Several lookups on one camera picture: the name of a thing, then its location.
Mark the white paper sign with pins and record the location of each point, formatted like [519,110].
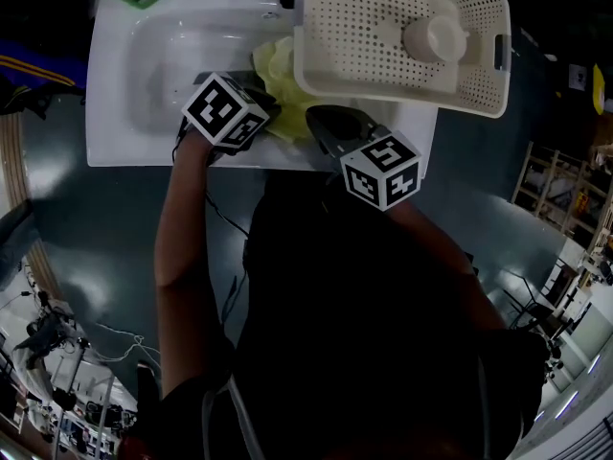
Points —
[577,76]

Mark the person's left forearm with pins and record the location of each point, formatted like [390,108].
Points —
[179,237]

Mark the person's black shirt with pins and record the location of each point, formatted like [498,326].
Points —
[345,328]

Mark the black clothes pile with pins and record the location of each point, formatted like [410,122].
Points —
[33,17]

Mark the person's right forearm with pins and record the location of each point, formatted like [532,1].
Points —
[431,242]

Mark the white sink basin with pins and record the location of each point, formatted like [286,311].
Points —
[143,65]

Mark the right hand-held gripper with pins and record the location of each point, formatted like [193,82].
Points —
[383,170]

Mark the wooden shelf rack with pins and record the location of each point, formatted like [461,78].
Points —
[560,194]

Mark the cream perforated plastic basket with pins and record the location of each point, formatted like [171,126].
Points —
[364,31]

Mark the yellow sign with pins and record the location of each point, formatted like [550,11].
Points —
[598,89]

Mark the white cup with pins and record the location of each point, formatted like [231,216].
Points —
[433,39]

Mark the yellow cloth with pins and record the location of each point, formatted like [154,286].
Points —
[287,108]

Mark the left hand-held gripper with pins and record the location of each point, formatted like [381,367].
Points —
[220,110]

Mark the black folding chair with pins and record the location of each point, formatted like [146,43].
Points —
[531,305]

